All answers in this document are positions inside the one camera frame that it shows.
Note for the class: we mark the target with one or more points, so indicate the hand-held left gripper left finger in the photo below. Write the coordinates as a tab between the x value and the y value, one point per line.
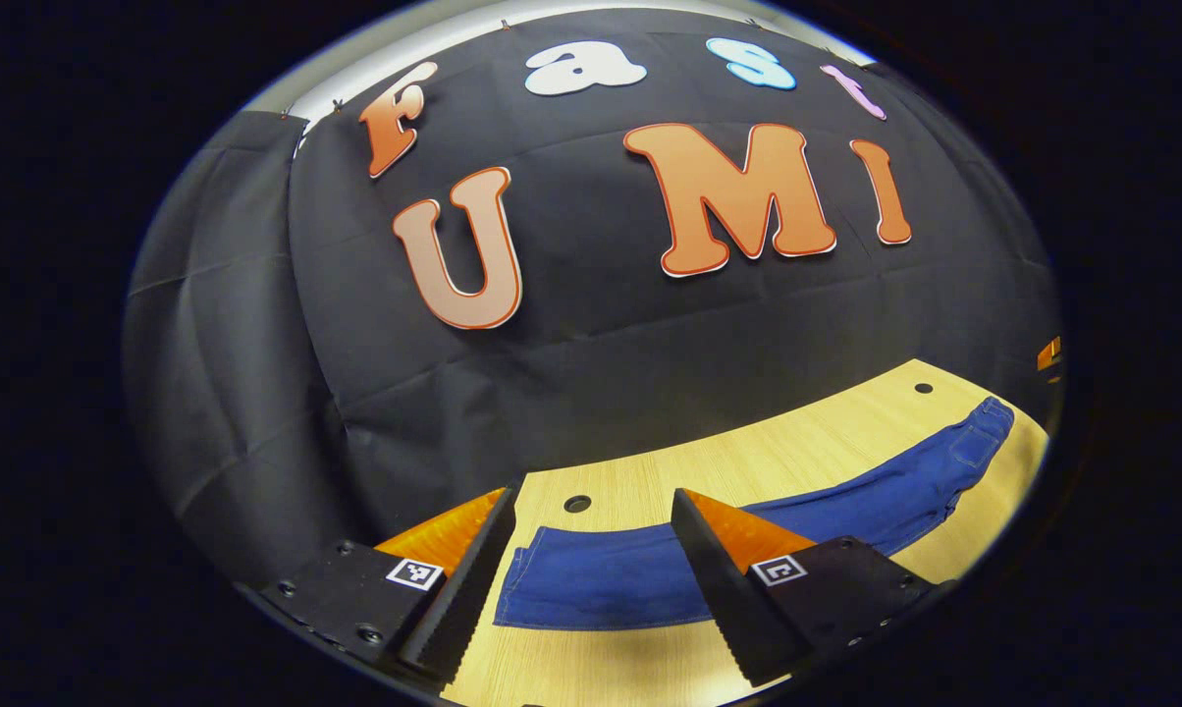
463	594

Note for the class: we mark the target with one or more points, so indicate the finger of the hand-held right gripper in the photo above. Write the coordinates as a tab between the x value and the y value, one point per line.
1048	353

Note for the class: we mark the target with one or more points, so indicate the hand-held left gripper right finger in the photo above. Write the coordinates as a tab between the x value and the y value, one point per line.
719	599

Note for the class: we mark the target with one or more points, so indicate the blue jeans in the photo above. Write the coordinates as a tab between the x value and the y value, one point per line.
620	579

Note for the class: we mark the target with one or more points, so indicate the black backdrop cloth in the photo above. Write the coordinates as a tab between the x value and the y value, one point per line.
591	393

